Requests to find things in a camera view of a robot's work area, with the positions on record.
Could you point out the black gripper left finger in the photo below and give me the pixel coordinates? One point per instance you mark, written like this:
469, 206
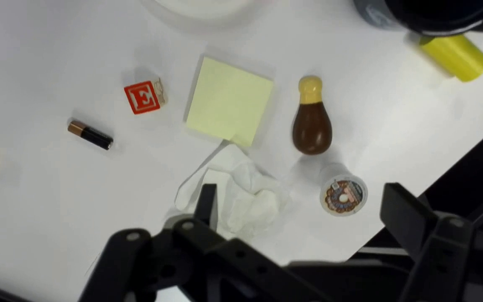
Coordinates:
189, 255

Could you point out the dark blue mug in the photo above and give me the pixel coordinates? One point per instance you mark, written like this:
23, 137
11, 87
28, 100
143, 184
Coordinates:
425, 18

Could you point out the black copper battery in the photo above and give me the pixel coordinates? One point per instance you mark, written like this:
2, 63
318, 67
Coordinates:
85, 132

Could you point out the brown and yellow bottle toy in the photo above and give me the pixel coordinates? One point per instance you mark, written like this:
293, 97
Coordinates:
313, 130

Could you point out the red letter E cube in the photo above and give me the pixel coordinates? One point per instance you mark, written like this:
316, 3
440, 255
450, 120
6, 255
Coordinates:
145, 97

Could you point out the yellow cylinder block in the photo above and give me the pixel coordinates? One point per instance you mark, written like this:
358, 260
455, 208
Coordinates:
457, 57

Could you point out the white plastic plate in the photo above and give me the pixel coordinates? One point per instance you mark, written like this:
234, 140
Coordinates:
207, 13

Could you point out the white paper serviette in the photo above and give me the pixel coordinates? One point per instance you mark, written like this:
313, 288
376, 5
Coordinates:
247, 197

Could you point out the yellow sticky note pad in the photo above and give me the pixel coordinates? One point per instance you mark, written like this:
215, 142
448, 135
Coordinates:
229, 104

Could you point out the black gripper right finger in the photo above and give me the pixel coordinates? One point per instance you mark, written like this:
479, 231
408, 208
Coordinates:
447, 249

